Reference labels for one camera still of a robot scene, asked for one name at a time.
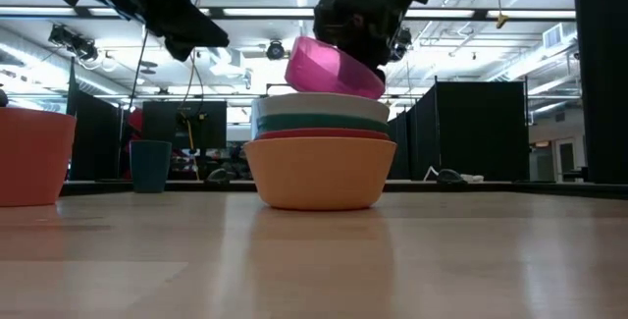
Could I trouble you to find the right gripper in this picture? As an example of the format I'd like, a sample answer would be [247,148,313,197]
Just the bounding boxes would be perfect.
[312,0,434,84]

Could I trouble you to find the pink translucent plastic bowl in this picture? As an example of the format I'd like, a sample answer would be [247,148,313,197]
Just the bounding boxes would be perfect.
[284,35,387,101]

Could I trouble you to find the green plastic bowl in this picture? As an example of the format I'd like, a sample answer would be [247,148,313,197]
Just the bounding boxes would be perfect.
[255,113,392,136]

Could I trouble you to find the red plastic bowl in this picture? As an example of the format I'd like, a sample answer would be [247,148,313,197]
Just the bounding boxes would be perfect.
[254,128,393,142]

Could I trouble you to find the blue plastic cup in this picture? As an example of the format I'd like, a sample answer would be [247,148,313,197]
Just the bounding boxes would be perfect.
[129,139,174,194]

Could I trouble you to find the orange plastic cup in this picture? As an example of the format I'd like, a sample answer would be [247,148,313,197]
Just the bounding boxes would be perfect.
[0,107,78,208]

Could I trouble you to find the long ceiling light strip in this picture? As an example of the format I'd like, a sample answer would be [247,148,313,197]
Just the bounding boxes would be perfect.
[0,6,578,21]

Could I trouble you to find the black ceiling spotlight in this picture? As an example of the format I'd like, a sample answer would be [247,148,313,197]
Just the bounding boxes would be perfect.
[265,38,288,62]

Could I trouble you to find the black computer monitor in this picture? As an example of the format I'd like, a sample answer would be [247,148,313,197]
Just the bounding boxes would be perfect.
[141,100,229,151]

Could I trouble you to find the light orange plastic bowl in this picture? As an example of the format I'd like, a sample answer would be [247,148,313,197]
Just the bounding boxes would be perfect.
[243,136,397,212]

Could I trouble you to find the black partition panel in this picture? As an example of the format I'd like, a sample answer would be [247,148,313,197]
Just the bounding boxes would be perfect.
[571,0,628,186]
[387,80,530,182]
[66,58,124,182]

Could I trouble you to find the black ceiling track light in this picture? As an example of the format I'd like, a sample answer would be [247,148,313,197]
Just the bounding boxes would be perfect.
[47,24,100,63]

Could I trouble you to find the white ceiling air vent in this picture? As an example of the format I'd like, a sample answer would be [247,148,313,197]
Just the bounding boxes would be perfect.
[541,22,579,51]

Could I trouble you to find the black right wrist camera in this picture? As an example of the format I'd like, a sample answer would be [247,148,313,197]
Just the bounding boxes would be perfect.
[390,26,414,63]

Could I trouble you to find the yellow cable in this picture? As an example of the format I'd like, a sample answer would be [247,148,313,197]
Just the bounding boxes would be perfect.
[183,116,196,151]

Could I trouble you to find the white cable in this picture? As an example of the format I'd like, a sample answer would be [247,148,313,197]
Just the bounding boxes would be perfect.
[423,165,486,184]

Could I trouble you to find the black aluminium table frame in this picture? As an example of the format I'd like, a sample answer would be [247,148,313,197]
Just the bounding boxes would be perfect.
[58,179,628,200]

